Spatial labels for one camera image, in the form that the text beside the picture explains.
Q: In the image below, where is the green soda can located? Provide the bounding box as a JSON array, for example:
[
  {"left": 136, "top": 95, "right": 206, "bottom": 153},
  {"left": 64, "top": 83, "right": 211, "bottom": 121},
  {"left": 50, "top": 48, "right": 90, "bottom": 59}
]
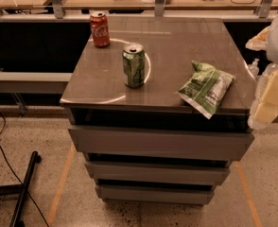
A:
[{"left": 122, "top": 43, "right": 145, "bottom": 88}]

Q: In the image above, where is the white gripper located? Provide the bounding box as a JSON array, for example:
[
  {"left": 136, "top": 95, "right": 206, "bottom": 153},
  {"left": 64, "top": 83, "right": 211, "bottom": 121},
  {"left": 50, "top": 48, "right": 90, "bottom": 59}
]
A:
[{"left": 245, "top": 15, "right": 278, "bottom": 130}]

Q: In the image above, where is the black floor cable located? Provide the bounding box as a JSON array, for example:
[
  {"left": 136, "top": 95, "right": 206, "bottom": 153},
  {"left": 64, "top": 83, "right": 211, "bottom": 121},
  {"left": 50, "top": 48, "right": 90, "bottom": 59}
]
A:
[{"left": 0, "top": 105, "right": 50, "bottom": 227}]

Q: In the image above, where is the grey drawer cabinet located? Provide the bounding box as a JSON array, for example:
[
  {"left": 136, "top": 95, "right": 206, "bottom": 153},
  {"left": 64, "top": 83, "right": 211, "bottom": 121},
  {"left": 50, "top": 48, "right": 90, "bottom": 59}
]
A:
[{"left": 61, "top": 16, "right": 255, "bottom": 205}]

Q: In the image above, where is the black stand base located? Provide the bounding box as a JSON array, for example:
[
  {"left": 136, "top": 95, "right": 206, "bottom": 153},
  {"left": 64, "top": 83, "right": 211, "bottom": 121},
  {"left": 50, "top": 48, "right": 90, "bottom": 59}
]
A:
[{"left": 0, "top": 151, "right": 42, "bottom": 227}]

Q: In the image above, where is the green chip bag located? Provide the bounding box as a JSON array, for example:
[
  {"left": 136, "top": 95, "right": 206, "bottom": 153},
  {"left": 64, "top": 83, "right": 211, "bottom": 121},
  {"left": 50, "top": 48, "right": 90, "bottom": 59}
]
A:
[{"left": 177, "top": 61, "right": 235, "bottom": 119}]

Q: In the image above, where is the red cola can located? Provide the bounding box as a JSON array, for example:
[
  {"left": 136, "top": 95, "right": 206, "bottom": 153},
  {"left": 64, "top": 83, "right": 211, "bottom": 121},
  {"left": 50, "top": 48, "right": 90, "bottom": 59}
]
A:
[{"left": 90, "top": 11, "right": 110, "bottom": 48}]

